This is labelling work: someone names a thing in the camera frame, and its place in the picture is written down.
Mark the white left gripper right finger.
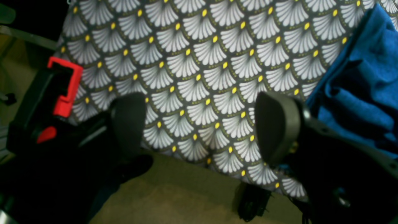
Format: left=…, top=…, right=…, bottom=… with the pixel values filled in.
left=255, top=92, right=397, bottom=224

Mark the fan-patterned table cloth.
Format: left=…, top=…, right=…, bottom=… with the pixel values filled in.
left=54, top=0, right=398, bottom=199

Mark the blue long-sleeve T-shirt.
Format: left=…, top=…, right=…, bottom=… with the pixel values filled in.
left=307, top=4, right=398, bottom=160

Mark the red black table clamp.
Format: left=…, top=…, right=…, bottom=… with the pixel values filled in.
left=6, top=56, right=83, bottom=155

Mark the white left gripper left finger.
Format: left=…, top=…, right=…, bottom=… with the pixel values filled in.
left=62, top=93, right=153, bottom=224

